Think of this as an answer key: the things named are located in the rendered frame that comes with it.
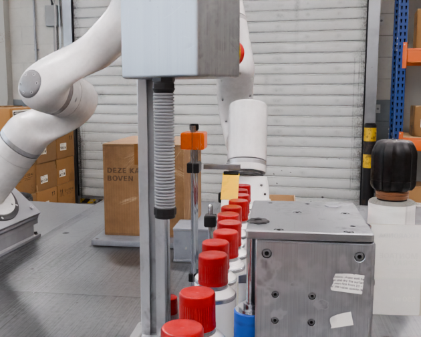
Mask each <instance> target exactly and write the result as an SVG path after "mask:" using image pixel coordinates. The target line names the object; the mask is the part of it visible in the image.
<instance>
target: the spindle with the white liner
mask: <svg viewBox="0 0 421 337"><path fill-rule="evenodd" d="M417 162H418V152H417V150H416V147H415V145H414V143H413V142H412V141H410V140H404V139H397V138H389V139H381V140H378V141H377V142H376V143H375V145H374V147H373V149H372V156H371V173H370V178H371V180H370V184H371V186H372V188H373V189H375V190H376V196H375V197H372V198H371V199H369V200H368V223H371V224H395V225H415V212H416V202H415V201H413V200H412V199H409V191H412V190H413V189H414V188H415V186H416V175H417Z"/></svg>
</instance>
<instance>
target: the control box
mask: <svg viewBox="0 0 421 337"><path fill-rule="evenodd" d="M120 2H121V32H122V77H123V78H124V79H133V80H152V78H175V80H195V79H223V78H238V77H239V60H240V56H241V47H240V0H120Z"/></svg>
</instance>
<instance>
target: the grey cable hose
mask: <svg viewBox="0 0 421 337"><path fill-rule="evenodd" d="M152 81H153V82H154V83H153V89H152V90H153V91H154V93H153V95H154V97H153V98H154V100H153V102H154V103H153V105H154V107H153V108H154V112H155V113H154V115H155V116H154V118H155V119H154V121H155V123H154V125H155V126H154V128H155V129H154V131H155V132H154V134H155V136H154V138H155V139H154V141H155V142H154V144H155V145H154V147H155V149H154V150H155V152H154V154H155V155H154V157H155V158H154V160H155V161H154V163H155V165H154V166H155V168H154V170H155V171H154V172H155V174H154V176H155V177H154V179H155V181H154V182H155V183H154V185H155V187H154V188H155V190H154V191H155V196H154V198H155V207H154V215H155V218H157V219H162V220H167V219H173V218H175V217H176V207H175V183H174V182H175V180H174V179H175V177H174V176H175V171H174V169H175V167H174V166H175V164H174V163H175V161H174V160H175V158H174V157H175V155H174V153H175V152H174V150H175V148H174V147H175V145H174V144H175V142H174V141H175V139H174V137H175V136H174V134H175V133H174V126H173V125H174V119H173V118H174V116H173V115H174V113H173V112H174V110H173V108H174V106H173V105H174V103H173V102H174V100H173V98H174V96H173V95H174V93H173V92H174V90H175V88H174V82H175V78H152Z"/></svg>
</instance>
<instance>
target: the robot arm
mask: <svg viewBox="0 0 421 337"><path fill-rule="evenodd" d="M240 43H241V44H242V45H243V47H244V51H245V55H244V58H243V60H242V62H241V63H240V64H239V77H238V78H223V79H217V100H218V107H219V116H220V120H221V127H222V131H223V136H224V140H225V145H226V148H227V150H228V155H227V162H228V163H225V164H241V169H240V170H228V171H238V172H239V184H249V185H250V186H251V202H250V203H251V204H253V201H269V185H268V180H267V177H265V176H264V175H265V174H266V164H267V163H266V162H267V105H266V103H264V102H262V101H260V100H254V99H253V82H254V76H255V65H254V59H253V52H252V47H251V40H250V36H249V30H248V25H247V18H246V15H245V8H244V5H243V0H240ZM121 55H122V32H121V2H120V0H111V2H110V4H109V6H108V8H107V9H106V11H105V12H104V14H103V15H102V16H101V17H100V18H99V19H98V20H97V21H96V22H95V23H94V25H93V26H92V27H91V28H90V29H89V31H88V32H87V33H85V34H84V35H83V36H82V37H81V38H79V39H78V40H77V41H75V42H73V43H71V44H69V45H67V46H65V47H63V48H61V49H59V50H57V51H55V52H53V53H51V54H49V55H47V56H45V57H44V58H41V59H40V60H38V61H36V62H35V63H34V64H32V65H31V66H29V67H28V68H27V69H26V70H25V71H24V73H23V75H22V76H21V78H20V81H19V85H18V90H19V96H20V98H21V100H22V101H23V102H24V104H25V105H27V106H28V107H30V108H31V109H32V110H28V111H25V112H22V113H19V114H17V115H14V116H13V117H12V118H10V119H9V121H8V122H7V123H6V124H5V125H4V127H3V128H2V129H1V131H0V216H5V215H8V214H10V213H11V212H12V211H13V210H14V208H15V199H14V197H13V195H12V194H11V192H12V190H13V189H14V188H15V187H16V186H17V184H18V183H19V182H20V180H21V179H22V178H23V177H24V175H25V174H26V172H27V171H28V170H29V169H30V168H31V166H32V165H33V164H34V162H35V161H36V160H37V159H38V158H39V156H40V155H41V154H42V152H43V151H44V150H45V148H46V147H47V146H48V145H49V144H50V143H51V142H53V141H54V140H56V139H58V138H60V137H62V136H64V135H66V134H68V133H70V132H72V131H73V130H75V129H77V128H79V127H80V126H81V125H83V124H84V123H86V122H87V121H88V120H89V119H90V118H91V116H92V115H93V113H94V112H95V110H96V107H97V105H98V94H97V92H96V89H95V88H94V87H93V85H92V84H91V83H89V82H88V81H87V80H85V79H83V78H84V77H86V76H88V75H90V74H93V73H96V72H98V71H100V70H102V69H104V68H106V67H108V66H109V65H111V64H112V63H113V62H115V61H116V60H117V59H118V58H119V57H120V56H121Z"/></svg>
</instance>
